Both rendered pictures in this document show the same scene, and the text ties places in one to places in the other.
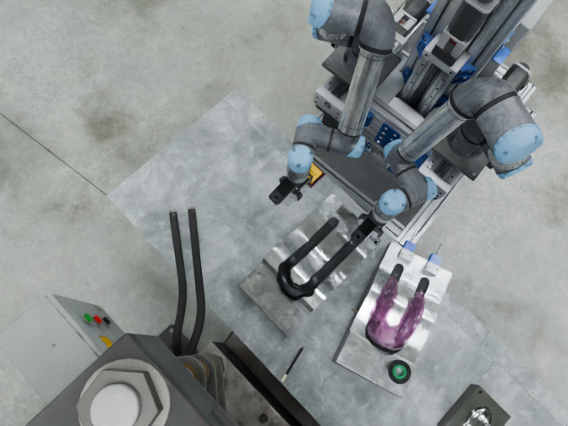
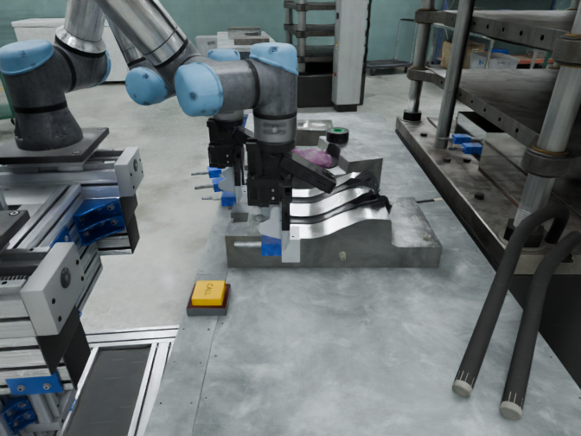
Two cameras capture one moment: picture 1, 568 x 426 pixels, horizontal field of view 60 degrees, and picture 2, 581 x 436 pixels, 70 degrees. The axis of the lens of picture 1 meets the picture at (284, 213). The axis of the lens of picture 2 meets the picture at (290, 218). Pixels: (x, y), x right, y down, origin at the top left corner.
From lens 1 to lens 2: 1.71 m
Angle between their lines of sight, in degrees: 70
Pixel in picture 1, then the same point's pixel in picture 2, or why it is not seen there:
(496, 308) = (174, 280)
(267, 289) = (405, 227)
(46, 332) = not seen: outside the picture
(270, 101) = not seen: outside the picture
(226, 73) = not seen: outside the picture
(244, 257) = (405, 285)
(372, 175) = (92, 425)
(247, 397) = (488, 211)
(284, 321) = (407, 203)
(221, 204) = (390, 362)
